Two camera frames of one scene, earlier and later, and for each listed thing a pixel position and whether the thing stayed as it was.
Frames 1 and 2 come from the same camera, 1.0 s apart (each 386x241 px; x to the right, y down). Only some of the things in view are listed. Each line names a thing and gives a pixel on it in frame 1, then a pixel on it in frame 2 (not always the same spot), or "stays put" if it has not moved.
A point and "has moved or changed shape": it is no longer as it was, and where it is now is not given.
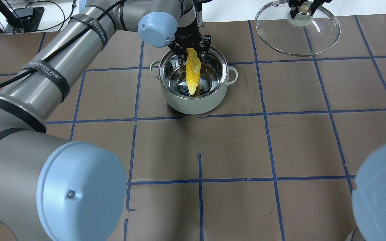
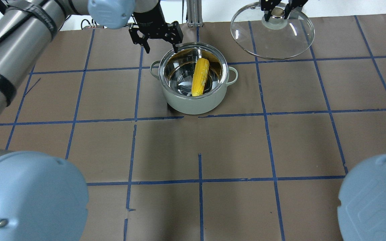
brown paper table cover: (276, 161) stays put
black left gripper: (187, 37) → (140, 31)
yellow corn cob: (193, 70) → (200, 72)
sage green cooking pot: (215, 75) stays put
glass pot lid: (304, 34) has moved or changed shape
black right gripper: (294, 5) → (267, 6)
